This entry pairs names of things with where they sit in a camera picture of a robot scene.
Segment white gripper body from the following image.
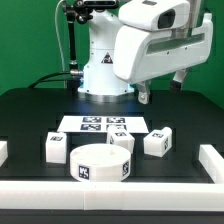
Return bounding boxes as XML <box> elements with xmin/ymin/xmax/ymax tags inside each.
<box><xmin>113</xmin><ymin>13</ymin><xmax>213</xmax><ymax>84</ymax></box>

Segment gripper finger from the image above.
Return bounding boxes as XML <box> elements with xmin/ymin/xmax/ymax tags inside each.
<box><xmin>169</xmin><ymin>68</ymin><xmax>188</xmax><ymax>93</ymax></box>
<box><xmin>136</xmin><ymin>81</ymin><xmax>150</xmax><ymax>104</ymax></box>

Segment white round stool seat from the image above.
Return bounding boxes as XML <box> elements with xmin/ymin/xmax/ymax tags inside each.
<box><xmin>70</xmin><ymin>143</ymin><xmax>131</xmax><ymax>182</ymax></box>

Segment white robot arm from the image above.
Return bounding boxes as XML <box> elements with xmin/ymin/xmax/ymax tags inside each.
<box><xmin>77</xmin><ymin>0</ymin><xmax>213</xmax><ymax>104</ymax></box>

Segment white marker sheet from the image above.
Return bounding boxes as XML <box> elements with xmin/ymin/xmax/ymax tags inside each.
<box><xmin>57</xmin><ymin>115</ymin><xmax>148</xmax><ymax>133</ymax></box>

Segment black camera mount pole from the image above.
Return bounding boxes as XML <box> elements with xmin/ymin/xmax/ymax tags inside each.
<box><xmin>62</xmin><ymin>0</ymin><xmax>92</xmax><ymax>91</ymax></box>

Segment black camera on mount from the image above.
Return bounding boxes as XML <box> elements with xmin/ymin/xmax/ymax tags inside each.
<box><xmin>83</xmin><ymin>0</ymin><xmax>119</xmax><ymax>9</ymax></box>

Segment white right barrier wall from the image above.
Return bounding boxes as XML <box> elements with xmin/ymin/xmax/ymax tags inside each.
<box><xmin>199</xmin><ymin>144</ymin><xmax>224</xmax><ymax>184</ymax></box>

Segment white barrier wall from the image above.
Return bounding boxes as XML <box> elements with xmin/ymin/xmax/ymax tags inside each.
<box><xmin>0</xmin><ymin>181</ymin><xmax>224</xmax><ymax>212</ymax></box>
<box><xmin>0</xmin><ymin>141</ymin><xmax>8</xmax><ymax>167</ymax></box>
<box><xmin>199</xmin><ymin>144</ymin><xmax>224</xmax><ymax>184</ymax></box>

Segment grey cable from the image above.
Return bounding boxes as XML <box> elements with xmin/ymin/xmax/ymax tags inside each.
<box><xmin>54</xmin><ymin>0</ymin><xmax>68</xmax><ymax>89</ymax></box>

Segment black cables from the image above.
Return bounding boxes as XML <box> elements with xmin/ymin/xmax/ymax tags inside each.
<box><xmin>27</xmin><ymin>68</ymin><xmax>85</xmax><ymax>90</ymax></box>

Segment white front barrier wall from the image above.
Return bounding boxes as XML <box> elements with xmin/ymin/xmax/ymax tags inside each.
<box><xmin>0</xmin><ymin>181</ymin><xmax>224</xmax><ymax>212</ymax></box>

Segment white left barrier wall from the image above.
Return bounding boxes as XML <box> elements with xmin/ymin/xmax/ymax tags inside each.
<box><xmin>0</xmin><ymin>141</ymin><xmax>8</xmax><ymax>167</ymax></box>

